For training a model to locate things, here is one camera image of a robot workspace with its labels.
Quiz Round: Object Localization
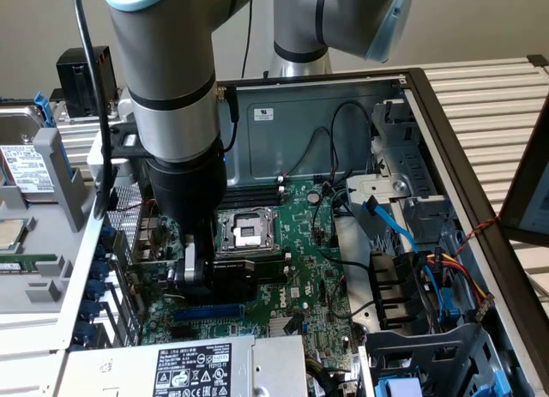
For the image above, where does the thin black hanging cable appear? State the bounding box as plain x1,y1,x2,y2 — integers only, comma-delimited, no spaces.
240,2,255,79

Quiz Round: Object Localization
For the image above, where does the loose green RAM stick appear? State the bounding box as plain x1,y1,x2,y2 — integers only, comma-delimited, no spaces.
0,253,60,274

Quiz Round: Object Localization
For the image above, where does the pale blue plastic block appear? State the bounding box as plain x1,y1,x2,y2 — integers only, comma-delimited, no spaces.
374,376,424,397

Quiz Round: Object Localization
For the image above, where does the red black twisted wire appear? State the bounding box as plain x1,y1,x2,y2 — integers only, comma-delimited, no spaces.
454,216,501,256
115,197,158,244

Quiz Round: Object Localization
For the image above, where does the grey parts rack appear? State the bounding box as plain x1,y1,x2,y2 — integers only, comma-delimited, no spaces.
0,126,108,316

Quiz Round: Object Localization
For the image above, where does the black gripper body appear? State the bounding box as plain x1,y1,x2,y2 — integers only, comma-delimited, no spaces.
144,140,229,264

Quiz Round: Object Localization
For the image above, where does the black framed monitor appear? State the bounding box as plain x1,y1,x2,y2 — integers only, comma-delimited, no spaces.
499,96,549,246

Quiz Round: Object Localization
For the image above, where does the silver chipset heatsink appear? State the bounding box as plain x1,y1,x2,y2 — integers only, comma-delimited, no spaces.
268,316,297,339

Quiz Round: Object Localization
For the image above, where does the black plastic fan duct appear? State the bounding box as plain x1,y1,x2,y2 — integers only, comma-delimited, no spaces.
368,250,430,332

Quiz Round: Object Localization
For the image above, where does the metal rear port block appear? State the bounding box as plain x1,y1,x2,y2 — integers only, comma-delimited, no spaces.
136,216,162,244

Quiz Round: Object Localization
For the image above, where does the blue plastic disk rail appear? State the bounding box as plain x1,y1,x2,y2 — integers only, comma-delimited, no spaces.
32,92,85,192

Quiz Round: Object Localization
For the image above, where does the RAM slot with white latches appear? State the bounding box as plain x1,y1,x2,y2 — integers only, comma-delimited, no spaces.
214,251,293,268
226,177,287,191
225,186,287,202

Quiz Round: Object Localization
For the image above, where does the metal disk bay cage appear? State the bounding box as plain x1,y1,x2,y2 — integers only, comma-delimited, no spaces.
342,99,455,226

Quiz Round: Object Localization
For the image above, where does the coloured power wire bundle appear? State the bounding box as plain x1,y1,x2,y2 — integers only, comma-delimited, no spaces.
413,250,495,326

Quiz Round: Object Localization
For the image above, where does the green Dell motherboard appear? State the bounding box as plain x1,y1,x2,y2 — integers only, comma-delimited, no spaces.
141,180,370,372

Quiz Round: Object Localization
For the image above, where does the blue plastic tab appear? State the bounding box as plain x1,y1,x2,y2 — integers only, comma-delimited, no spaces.
471,368,508,397

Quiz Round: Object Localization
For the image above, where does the silver CPU chip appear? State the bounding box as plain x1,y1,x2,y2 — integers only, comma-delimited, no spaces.
0,219,34,253

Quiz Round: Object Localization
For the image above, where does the dark grey disk bay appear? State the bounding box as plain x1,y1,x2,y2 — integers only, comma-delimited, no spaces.
358,322,524,397

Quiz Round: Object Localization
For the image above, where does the silver power supply unit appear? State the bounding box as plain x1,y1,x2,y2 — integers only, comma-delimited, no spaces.
55,334,310,397

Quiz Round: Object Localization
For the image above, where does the silver hard disk drive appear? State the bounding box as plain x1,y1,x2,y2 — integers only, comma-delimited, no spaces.
0,107,57,203

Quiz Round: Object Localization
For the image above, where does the blue expansion slot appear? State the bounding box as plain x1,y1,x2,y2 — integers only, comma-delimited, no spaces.
172,301,246,324

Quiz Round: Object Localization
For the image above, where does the open grey PC case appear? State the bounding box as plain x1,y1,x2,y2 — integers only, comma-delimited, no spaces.
53,66,549,397

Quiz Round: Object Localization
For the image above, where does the black heatsink fan block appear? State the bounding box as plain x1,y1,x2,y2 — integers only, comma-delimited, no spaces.
55,45,118,118

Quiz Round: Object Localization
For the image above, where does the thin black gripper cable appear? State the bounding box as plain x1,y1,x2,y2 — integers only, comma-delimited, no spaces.
216,84,240,154

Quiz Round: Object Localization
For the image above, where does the metal CPU socket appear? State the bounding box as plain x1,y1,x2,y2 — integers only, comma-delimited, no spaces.
214,206,282,259

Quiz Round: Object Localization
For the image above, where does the blue SATA wire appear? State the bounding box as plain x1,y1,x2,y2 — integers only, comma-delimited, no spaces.
362,195,462,329

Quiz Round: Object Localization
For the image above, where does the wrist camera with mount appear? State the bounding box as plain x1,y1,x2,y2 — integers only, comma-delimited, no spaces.
106,122,149,161

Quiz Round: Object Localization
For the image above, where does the green graphics card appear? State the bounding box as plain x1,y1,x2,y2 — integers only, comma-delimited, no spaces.
126,255,258,306

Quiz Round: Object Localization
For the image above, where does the thick black camera cable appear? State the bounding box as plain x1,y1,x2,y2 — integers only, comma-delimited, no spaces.
71,0,118,220

